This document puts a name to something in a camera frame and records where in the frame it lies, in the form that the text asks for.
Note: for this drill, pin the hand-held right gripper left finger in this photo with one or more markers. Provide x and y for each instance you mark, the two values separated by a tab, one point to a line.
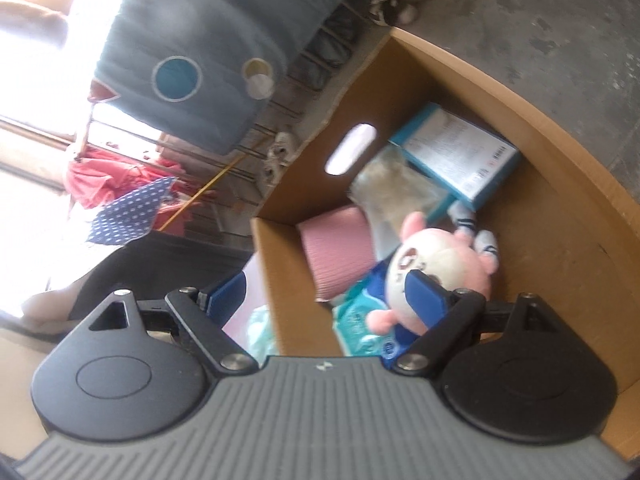
227	296

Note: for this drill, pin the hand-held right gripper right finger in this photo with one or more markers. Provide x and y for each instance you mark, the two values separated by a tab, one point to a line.
425	300

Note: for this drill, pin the pink plush toy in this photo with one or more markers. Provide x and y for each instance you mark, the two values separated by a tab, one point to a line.
450	260

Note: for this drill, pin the cardboard box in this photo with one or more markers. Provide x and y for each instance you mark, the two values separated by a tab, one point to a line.
550	200

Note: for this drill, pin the mint plastic bag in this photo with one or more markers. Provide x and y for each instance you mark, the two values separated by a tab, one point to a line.
260	332

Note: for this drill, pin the teal wipes packet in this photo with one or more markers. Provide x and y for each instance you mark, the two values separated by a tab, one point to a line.
357	320

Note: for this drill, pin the black fabric object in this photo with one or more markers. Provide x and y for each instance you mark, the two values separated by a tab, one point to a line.
165	260

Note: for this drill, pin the pink ribbed cloth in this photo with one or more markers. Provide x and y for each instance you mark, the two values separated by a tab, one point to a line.
335	245

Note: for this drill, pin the yellow stick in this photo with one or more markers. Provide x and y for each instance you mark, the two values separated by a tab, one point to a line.
200	192

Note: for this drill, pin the clear plastic packet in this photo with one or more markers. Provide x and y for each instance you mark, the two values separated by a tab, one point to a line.
390	185

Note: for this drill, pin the blue polka dot cloth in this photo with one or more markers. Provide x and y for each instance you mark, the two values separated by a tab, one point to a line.
130	215

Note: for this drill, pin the blue printed box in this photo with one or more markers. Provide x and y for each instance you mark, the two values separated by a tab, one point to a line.
450	150

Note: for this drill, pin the red cloth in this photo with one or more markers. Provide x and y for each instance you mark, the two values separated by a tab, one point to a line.
100	180

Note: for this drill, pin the metal rack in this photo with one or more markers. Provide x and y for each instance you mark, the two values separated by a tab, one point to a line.
125	127

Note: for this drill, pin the dark cloth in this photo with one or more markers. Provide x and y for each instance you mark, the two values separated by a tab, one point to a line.
335	45

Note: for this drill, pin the blue quilt with circles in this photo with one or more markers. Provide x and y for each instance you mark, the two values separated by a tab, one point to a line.
200	25

